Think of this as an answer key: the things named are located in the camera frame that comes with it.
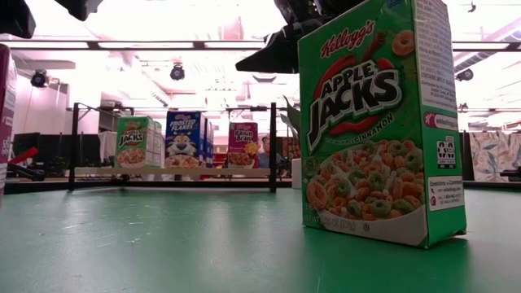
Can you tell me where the leaf patterned curtain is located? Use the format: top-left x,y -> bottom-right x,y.
470,130 -> 521,183

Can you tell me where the black table frame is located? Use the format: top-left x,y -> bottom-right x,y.
3,177 -> 521,195

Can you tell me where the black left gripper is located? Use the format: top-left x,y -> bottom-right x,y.
0,0 -> 105,40

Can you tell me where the person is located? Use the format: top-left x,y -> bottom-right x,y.
259,133 -> 282,169

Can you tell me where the green table mat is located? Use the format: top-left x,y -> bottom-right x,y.
0,186 -> 521,293

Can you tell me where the red handle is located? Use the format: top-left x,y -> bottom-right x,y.
7,146 -> 40,165

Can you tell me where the black background post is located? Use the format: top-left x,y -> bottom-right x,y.
459,129 -> 475,183

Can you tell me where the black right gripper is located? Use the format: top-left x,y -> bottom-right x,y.
235,0 -> 367,75

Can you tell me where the green Apple Jacks cereal box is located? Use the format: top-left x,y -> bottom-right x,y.
115,116 -> 164,169
298,0 -> 468,250

